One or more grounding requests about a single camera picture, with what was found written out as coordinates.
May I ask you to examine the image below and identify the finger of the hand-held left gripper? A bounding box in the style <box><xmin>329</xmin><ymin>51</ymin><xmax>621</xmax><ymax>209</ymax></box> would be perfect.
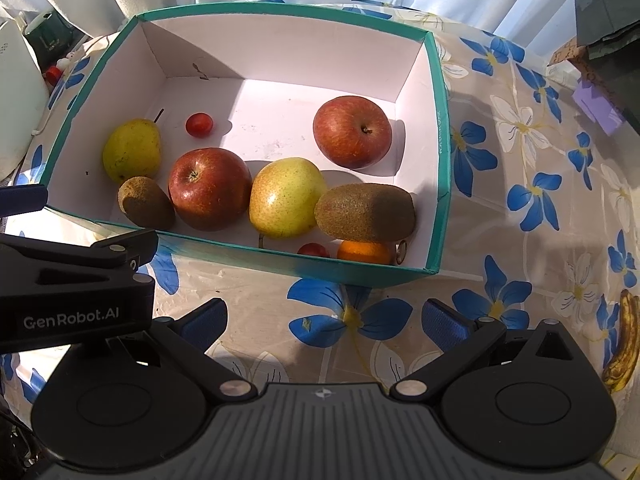
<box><xmin>0</xmin><ymin>184</ymin><xmax>49</xmax><ymax>218</ymax></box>
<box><xmin>0</xmin><ymin>228</ymin><xmax>160</xmax><ymax>283</ymax></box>

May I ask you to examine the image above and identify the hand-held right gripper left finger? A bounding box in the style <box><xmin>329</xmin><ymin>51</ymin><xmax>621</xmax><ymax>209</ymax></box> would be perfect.
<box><xmin>106</xmin><ymin>298</ymin><xmax>257</xmax><ymax>404</ymax></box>

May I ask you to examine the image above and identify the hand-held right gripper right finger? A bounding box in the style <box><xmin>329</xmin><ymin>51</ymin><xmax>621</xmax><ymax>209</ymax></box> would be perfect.
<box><xmin>390</xmin><ymin>298</ymin><xmax>574</xmax><ymax>404</ymax></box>

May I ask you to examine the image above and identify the small brown kiwi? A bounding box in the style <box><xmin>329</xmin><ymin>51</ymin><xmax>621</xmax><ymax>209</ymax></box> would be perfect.
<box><xmin>117</xmin><ymin>176</ymin><xmax>177</xmax><ymax>229</ymax></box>

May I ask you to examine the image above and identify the orange mandarin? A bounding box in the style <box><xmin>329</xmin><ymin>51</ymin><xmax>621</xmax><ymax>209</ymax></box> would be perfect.
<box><xmin>337</xmin><ymin>240</ymin><xmax>394</xmax><ymax>266</ymax></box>

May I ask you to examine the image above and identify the small yellow pear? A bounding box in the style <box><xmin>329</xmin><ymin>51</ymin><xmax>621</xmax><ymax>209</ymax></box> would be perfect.
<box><xmin>102</xmin><ymin>108</ymin><xmax>166</xmax><ymax>184</ymax></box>

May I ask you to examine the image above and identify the red apple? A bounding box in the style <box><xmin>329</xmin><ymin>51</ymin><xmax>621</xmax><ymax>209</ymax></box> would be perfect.
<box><xmin>168</xmin><ymin>147</ymin><xmax>254</xmax><ymax>232</ymax></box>
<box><xmin>313</xmin><ymin>95</ymin><xmax>394</xmax><ymax>170</ymax></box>

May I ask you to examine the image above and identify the large brown kiwi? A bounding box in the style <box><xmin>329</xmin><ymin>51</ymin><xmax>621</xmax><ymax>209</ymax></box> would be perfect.
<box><xmin>313</xmin><ymin>183</ymin><xmax>417</xmax><ymax>242</ymax></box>

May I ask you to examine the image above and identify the large yellow pear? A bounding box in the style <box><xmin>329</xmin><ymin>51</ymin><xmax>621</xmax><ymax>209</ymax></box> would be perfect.
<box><xmin>249</xmin><ymin>157</ymin><xmax>329</xmax><ymax>240</ymax></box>

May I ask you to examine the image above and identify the teal cardboard box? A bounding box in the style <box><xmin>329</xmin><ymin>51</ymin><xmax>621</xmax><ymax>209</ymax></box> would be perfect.
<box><xmin>37</xmin><ymin>2</ymin><xmax>454</xmax><ymax>289</ymax></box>

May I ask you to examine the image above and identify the white appliance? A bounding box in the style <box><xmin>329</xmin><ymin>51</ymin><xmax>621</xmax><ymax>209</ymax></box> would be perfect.
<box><xmin>0</xmin><ymin>19</ymin><xmax>51</xmax><ymax>182</ymax></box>

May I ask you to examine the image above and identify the blue floral tablecloth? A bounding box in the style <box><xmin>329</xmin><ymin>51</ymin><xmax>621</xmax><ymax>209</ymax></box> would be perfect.
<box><xmin>0</xmin><ymin>0</ymin><xmax>640</xmax><ymax>480</ymax></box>

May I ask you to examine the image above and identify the small red white figurine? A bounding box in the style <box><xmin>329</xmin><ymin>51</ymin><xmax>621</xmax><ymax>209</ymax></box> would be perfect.
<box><xmin>44</xmin><ymin>57</ymin><xmax>72</xmax><ymax>84</ymax></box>

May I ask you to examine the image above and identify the dark green mug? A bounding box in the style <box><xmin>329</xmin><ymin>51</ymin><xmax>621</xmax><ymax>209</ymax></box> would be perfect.
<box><xmin>25</xmin><ymin>10</ymin><xmax>87</xmax><ymax>54</ymax></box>

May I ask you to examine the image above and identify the overripe brown banana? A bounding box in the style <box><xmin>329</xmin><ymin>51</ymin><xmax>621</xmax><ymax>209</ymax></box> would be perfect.
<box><xmin>601</xmin><ymin>289</ymin><xmax>640</xmax><ymax>394</ymax></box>

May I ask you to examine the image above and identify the purple box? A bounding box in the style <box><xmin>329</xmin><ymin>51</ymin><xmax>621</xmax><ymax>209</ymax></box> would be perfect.
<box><xmin>572</xmin><ymin>77</ymin><xmax>627</xmax><ymax>135</ymax></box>

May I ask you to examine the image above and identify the brown patterned hanging bag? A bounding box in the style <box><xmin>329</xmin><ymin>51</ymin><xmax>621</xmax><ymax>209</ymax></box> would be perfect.
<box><xmin>547</xmin><ymin>42</ymin><xmax>609</xmax><ymax>97</ymax></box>

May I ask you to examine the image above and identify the dark green hanging bag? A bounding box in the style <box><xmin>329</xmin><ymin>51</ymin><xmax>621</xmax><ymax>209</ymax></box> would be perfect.
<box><xmin>573</xmin><ymin>0</ymin><xmax>640</xmax><ymax>133</ymax></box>

